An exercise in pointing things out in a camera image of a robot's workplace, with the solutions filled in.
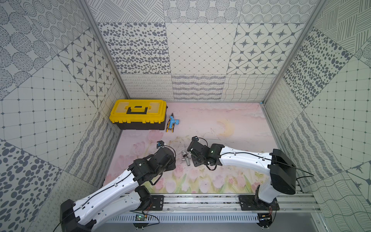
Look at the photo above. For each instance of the small green circuit board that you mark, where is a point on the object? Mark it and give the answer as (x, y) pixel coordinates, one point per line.
(140, 217)

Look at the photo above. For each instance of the blue yellow hand tool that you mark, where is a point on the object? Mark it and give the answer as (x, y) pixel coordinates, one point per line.
(171, 123)

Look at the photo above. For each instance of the aluminium mounting rail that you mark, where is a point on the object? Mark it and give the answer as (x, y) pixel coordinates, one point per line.
(230, 202)

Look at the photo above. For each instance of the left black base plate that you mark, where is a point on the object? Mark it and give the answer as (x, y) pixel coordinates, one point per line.
(153, 203)

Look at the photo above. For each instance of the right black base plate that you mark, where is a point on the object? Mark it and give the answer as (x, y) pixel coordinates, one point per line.
(252, 203)

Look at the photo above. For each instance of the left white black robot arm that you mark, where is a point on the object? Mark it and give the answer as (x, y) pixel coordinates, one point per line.
(124, 194)

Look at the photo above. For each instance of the yellow black toolbox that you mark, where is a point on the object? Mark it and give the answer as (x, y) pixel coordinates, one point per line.
(139, 114)

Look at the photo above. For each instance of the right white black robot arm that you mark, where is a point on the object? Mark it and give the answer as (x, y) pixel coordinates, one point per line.
(279, 168)

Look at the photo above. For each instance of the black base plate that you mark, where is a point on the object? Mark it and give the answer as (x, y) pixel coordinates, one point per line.
(252, 203)
(153, 203)

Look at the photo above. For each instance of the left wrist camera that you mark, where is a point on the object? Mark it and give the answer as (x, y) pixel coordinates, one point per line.
(160, 144)

